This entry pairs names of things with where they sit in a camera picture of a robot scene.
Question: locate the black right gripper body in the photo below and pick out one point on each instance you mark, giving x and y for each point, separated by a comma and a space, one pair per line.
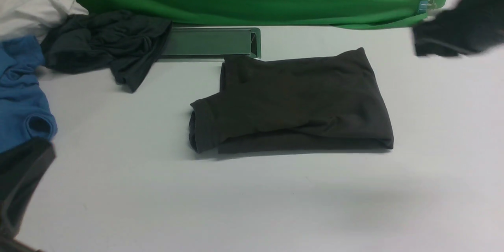
471, 28

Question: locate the gray long-sleeved shirt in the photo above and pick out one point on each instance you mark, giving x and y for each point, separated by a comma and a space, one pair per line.
320, 103

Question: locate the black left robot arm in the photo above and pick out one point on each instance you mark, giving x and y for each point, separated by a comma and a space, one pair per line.
21, 169

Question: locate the dark teal crumpled shirt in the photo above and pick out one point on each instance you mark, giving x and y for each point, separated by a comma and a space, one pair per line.
122, 41

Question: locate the white crumpled shirt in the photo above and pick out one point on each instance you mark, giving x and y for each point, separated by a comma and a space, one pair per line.
19, 18

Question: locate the blue crumpled shirt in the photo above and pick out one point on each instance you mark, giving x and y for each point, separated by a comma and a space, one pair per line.
24, 108

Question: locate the blue binder clip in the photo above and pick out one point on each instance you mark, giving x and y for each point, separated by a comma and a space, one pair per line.
426, 6

